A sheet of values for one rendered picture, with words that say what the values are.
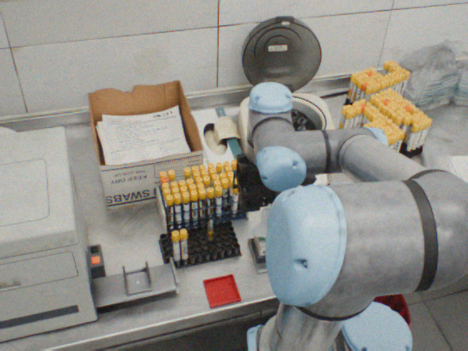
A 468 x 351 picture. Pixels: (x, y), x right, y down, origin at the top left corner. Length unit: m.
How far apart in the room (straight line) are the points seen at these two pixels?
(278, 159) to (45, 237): 0.41
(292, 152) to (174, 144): 0.63
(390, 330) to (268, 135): 0.37
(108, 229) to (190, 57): 0.52
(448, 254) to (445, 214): 0.04
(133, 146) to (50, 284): 0.49
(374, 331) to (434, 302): 1.51
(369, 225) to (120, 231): 0.93
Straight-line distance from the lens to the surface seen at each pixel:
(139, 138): 1.53
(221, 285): 1.29
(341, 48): 1.77
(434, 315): 2.43
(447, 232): 0.58
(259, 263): 1.32
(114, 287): 1.26
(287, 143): 0.93
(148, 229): 1.40
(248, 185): 1.12
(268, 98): 0.99
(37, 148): 1.18
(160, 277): 1.26
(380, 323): 0.98
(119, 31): 1.54
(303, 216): 0.54
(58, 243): 1.06
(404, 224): 0.56
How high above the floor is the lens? 1.95
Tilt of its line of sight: 43 degrees down
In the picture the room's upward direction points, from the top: 6 degrees clockwise
